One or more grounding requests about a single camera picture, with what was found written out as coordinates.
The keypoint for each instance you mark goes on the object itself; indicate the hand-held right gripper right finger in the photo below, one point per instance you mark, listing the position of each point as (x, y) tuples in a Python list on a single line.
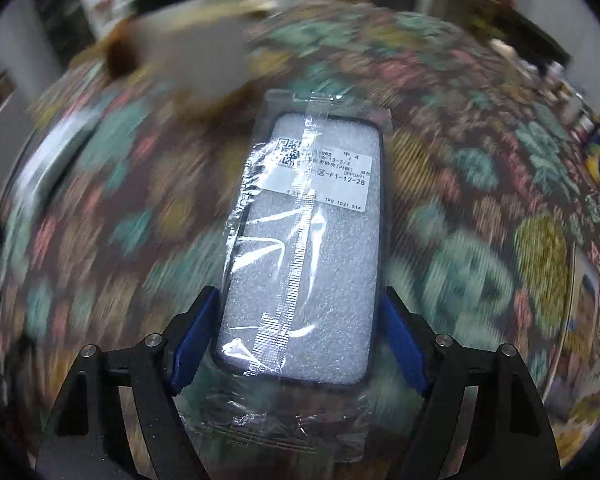
[(405, 345)]

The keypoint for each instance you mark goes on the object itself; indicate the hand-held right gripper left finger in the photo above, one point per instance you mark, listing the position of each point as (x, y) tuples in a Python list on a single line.
[(195, 340)]

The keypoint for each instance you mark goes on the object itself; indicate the phone case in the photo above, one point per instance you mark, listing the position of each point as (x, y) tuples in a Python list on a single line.
[(305, 260)]

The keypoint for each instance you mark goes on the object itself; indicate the multicolour woven patterned blanket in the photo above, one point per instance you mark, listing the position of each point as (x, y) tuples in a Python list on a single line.
[(105, 210)]

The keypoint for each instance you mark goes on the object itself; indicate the smartphone with lit screen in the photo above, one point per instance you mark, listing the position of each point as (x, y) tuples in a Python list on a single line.
[(587, 285)]

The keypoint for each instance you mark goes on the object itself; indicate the clear bag of dried food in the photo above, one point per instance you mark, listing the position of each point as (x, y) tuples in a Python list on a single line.
[(190, 55)]

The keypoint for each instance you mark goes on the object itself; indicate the dark wooden railing bench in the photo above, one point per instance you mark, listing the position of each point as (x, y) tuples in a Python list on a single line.
[(535, 35)]

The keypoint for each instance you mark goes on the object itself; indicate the wooden chair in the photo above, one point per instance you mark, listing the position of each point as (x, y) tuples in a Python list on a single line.
[(465, 2)]

